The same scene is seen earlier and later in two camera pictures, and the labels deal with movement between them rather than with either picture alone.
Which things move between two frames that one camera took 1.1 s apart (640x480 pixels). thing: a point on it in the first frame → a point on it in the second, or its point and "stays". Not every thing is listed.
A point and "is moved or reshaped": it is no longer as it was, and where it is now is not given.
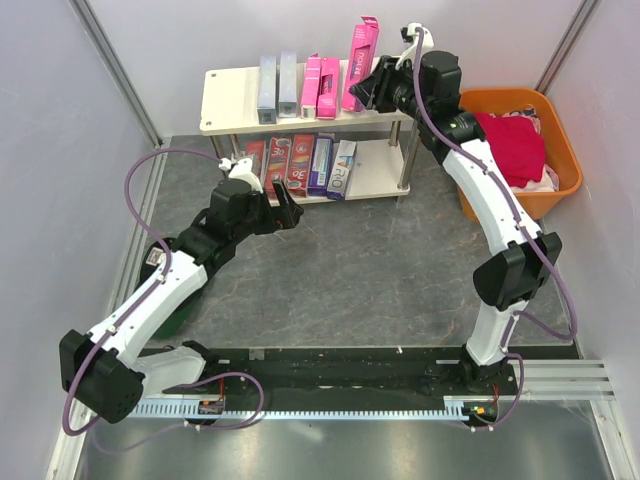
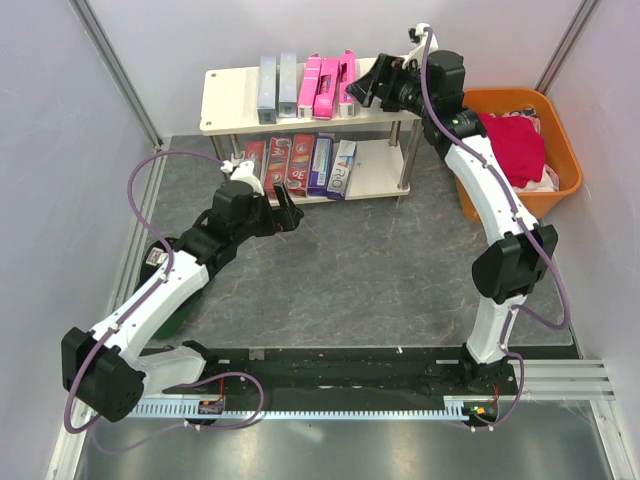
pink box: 360,59 is moved or reshaped
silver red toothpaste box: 257,150 stays
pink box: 311,84 stays
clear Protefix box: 266,108 stays
